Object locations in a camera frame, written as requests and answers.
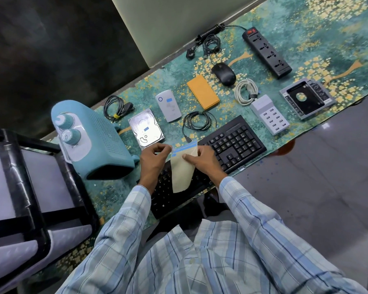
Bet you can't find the person's left hand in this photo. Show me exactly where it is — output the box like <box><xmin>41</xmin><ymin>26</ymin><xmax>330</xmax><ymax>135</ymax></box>
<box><xmin>138</xmin><ymin>143</ymin><xmax>173</xmax><ymax>194</ymax></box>

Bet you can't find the person's right hand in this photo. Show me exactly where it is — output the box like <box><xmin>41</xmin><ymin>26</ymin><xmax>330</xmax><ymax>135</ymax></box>
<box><xmin>182</xmin><ymin>145</ymin><xmax>229</xmax><ymax>187</ymax></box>

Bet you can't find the beige cleaning cloth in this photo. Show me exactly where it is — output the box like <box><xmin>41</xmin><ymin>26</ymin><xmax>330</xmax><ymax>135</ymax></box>
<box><xmin>170</xmin><ymin>141</ymin><xmax>200</xmax><ymax>194</ymax></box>

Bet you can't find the person's right forearm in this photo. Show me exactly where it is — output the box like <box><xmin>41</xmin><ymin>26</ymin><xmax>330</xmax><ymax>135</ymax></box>
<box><xmin>215</xmin><ymin>174</ymin><xmax>368</xmax><ymax>294</ymax></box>

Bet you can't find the person's left forearm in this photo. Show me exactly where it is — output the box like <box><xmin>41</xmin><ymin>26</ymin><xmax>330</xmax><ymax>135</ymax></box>
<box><xmin>58</xmin><ymin>180</ymin><xmax>156</xmax><ymax>294</ymax></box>

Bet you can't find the silver hard disk drive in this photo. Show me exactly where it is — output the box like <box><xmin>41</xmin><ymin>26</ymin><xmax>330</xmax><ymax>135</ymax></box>
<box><xmin>128</xmin><ymin>108</ymin><xmax>166</xmax><ymax>150</ymax></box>

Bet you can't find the black computer keyboard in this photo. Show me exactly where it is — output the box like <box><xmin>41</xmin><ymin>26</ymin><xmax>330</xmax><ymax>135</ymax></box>
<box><xmin>136</xmin><ymin>115</ymin><xmax>267</xmax><ymax>220</ymax></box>

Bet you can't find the orange power bank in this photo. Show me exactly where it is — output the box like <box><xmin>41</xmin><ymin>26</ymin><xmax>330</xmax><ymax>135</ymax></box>
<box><xmin>186</xmin><ymin>74</ymin><xmax>221</xmax><ymax>111</ymax></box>

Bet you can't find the teal fan heater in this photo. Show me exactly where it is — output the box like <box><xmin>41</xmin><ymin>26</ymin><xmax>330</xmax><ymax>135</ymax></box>
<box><xmin>51</xmin><ymin>100</ymin><xmax>140</xmax><ymax>180</ymax></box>

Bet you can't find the black computer mouse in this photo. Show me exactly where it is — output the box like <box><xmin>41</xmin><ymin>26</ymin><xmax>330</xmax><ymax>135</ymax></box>
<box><xmin>211</xmin><ymin>62</ymin><xmax>237</xmax><ymax>87</ymax></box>

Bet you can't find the white multiport charger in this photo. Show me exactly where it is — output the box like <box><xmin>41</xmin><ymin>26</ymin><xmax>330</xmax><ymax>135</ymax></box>
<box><xmin>250</xmin><ymin>94</ymin><xmax>291</xmax><ymax>136</ymax></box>

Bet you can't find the blue plaid shirt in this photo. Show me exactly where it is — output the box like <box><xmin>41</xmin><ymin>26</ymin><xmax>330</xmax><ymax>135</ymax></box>
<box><xmin>134</xmin><ymin>218</ymin><xmax>298</xmax><ymax>294</ymax></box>

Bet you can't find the black power strip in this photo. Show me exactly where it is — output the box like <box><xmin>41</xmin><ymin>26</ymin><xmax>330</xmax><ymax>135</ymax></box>
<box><xmin>242</xmin><ymin>26</ymin><xmax>293</xmax><ymax>79</ymax></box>

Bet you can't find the silver drive caddy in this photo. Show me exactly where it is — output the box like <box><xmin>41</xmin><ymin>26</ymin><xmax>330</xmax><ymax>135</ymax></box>
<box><xmin>279</xmin><ymin>78</ymin><xmax>337</xmax><ymax>120</ymax></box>

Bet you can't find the black and white chair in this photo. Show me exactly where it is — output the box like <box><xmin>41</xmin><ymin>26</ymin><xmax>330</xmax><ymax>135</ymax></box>
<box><xmin>0</xmin><ymin>125</ymin><xmax>100</xmax><ymax>294</ymax></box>

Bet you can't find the teal floral tablecloth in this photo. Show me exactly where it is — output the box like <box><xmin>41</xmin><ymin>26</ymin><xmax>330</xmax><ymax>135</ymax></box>
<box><xmin>25</xmin><ymin>0</ymin><xmax>368</xmax><ymax>282</ymax></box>

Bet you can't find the black coiled thin cable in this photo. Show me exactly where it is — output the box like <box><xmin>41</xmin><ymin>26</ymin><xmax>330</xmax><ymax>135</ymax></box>
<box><xmin>182</xmin><ymin>111</ymin><xmax>217</xmax><ymax>144</ymax></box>

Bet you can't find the black cable with yellow tie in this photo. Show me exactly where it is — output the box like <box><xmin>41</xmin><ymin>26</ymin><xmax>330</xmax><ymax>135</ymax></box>
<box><xmin>103</xmin><ymin>94</ymin><xmax>135</xmax><ymax>123</ymax></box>

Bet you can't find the white coiled cable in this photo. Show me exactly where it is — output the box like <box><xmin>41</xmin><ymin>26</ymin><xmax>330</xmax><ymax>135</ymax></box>
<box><xmin>234</xmin><ymin>78</ymin><xmax>260</xmax><ymax>106</ymax></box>

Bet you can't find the black coiled mouse cable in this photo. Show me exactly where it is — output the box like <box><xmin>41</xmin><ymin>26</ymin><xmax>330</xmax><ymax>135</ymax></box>
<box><xmin>202</xmin><ymin>34</ymin><xmax>222</xmax><ymax>65</ymax></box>

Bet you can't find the black power strip cable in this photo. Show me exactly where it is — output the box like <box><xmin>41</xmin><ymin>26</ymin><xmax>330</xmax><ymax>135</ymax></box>
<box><xmin>186</xmin><ymin>23</ymin><xmax>249</xmax><ymax>60</ymax></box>

